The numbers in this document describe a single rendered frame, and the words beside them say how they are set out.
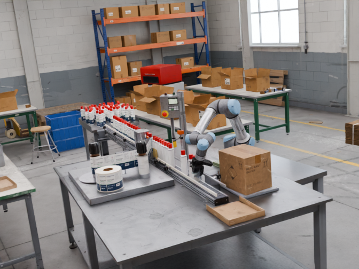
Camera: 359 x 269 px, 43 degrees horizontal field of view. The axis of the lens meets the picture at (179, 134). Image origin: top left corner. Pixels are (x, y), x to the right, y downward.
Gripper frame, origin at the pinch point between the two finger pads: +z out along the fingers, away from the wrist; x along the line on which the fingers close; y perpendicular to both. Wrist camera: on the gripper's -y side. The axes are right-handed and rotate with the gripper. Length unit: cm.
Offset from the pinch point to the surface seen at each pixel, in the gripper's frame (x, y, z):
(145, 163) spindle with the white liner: -34.7, 27.9, 11.5
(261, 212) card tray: 62, -10, -27
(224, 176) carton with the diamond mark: 10.6, -15.6, -5.8
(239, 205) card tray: 43.7, -7.2, -13.6
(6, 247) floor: -103, 139, 167
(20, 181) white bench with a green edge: -101, 117, 74
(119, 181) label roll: -23, 53, 12
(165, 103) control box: -73, -2, -13
